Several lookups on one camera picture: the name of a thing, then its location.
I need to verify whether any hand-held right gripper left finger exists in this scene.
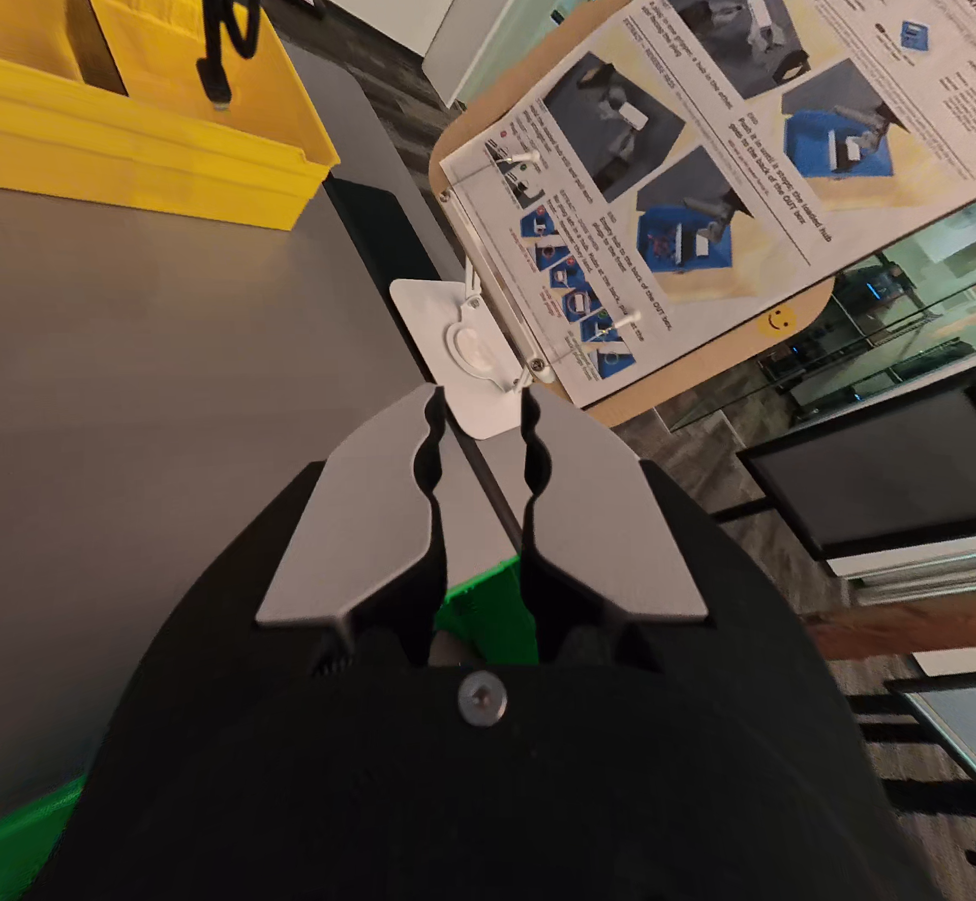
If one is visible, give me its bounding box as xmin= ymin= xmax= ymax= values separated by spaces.
xmin=255 ymin=383 xmax=451 ymax=630

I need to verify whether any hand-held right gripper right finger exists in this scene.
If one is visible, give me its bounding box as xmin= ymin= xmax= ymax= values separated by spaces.
xmin=519 ymin=386 xmax=712 ymax=627

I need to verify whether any green plastic bin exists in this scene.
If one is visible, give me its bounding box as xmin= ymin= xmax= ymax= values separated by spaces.
xmin=1 ymin=554 xmax=544 ymax=901

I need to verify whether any yellow plastic bin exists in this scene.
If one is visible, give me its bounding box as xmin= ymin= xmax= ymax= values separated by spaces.
xmin=1 ymin=0 xmax=341 ymax=232

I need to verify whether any black square hub lead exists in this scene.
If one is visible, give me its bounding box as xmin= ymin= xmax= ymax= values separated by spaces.
xmin=180 ymin=0 xmax=263 ymax=112

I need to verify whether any white stand base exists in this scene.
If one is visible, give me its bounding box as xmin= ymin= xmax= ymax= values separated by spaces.
xmin=389 ymin=268 xmax=553 ymax=441

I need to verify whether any instruction sheet on stand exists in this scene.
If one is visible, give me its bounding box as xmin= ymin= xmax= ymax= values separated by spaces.
xmin=428 ymin=0 xmax=837 ymax=431

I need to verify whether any black monitor on stand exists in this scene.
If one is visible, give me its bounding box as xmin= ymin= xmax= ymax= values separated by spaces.
xmin=717 ymin=368 xmax=976 ymax=566

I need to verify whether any black mat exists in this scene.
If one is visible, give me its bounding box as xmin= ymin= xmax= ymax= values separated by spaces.
xmin=324 ymin=177 xmax=462 ymax=380

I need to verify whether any printed instruction sheet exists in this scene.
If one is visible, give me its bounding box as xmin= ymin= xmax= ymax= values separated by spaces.
xmin=440 ymin=0 xmax=976 ymax=409

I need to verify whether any dark bin divider panel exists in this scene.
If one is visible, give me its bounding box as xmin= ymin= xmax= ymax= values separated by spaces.
xmin=57 ymin=0 xmax=129 ymax=97

